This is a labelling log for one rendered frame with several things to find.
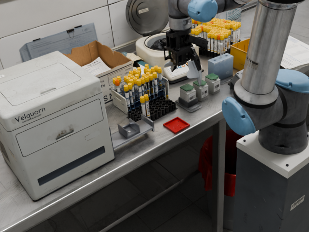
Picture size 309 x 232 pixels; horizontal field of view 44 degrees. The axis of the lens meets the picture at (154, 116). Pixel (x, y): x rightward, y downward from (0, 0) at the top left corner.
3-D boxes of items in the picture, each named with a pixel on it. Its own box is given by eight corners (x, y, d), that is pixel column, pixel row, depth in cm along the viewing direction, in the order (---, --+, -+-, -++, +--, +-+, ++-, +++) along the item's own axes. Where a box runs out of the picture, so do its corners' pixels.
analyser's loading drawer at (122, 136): (103, 158, 120) (100, 145, 118) (93, 148, 125) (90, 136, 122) (154, 131, 130) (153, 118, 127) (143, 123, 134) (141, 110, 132)
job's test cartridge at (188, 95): (188, 107, 142) (187, 92, 138) (180, 101, 145) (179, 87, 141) (196, 102, 144) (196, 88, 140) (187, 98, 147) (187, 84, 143)
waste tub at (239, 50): (251, 77, 159) (252, 55, 153) (229, 66, 168) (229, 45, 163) (273, 67, 164) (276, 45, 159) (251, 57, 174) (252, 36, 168)
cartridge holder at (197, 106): (191, 113, 141) (190, 105, 139) (175, 103, 147) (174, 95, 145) (201, 107, 143) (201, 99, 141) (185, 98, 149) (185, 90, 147)
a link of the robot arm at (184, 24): (180, 9, 128) (197, 14, 122) (181, 22, 130) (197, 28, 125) (163, 15, 124) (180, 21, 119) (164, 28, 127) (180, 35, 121)
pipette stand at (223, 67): (216, 86, 155) (216, 64, 149) (205, 80, 160) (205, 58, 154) (235, 78, 159) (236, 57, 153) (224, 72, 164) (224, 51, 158)
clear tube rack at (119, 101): (127, 115, 143) (124, 99, 139) (113, 104, 150) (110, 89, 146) (169, 95, 152) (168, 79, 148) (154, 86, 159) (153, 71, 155)
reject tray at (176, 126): (175, 134, 131) (174, 132, 130) (163, 125, 136) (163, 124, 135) (190, 126, 134) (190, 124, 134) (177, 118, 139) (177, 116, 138)
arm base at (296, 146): (319, 143, 116) (324, 117, 111) (280, 160, 112) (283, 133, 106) (284, 120, 128) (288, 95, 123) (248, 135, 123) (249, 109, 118)
